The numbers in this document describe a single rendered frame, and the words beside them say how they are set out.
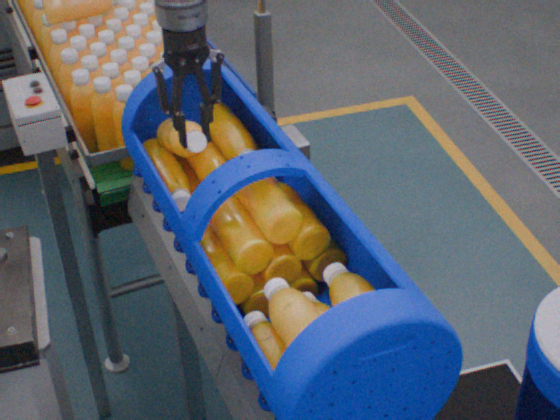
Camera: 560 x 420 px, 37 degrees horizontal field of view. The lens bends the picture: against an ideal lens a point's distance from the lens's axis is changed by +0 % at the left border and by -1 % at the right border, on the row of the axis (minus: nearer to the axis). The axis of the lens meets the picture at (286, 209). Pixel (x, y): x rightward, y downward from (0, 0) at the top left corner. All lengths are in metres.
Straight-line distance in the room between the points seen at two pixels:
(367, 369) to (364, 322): 0.08
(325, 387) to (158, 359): 1.71
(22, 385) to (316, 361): 0.64
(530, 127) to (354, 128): 0.80
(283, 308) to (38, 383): 0.52
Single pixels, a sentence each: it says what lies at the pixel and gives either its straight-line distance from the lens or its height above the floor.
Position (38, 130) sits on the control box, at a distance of 1.98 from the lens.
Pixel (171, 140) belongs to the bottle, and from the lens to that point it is 1.65.
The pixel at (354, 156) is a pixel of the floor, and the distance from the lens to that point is 3.73.
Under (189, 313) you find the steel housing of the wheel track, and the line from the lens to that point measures 1.71.
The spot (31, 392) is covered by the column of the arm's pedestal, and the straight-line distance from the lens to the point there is 1.61.
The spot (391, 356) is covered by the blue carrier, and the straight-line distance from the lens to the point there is 1.19.
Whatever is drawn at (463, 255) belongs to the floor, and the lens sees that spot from 3.22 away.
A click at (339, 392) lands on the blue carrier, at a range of 1.19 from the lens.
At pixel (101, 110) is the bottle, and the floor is 1.04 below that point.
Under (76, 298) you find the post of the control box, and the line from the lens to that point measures 2.37.
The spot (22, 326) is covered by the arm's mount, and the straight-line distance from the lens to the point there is 1.47.
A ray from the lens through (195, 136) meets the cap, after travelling 1.59.
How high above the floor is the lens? 2.02
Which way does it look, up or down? 36 degrees down
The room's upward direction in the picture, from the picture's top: 2 degrees counter-clockwise
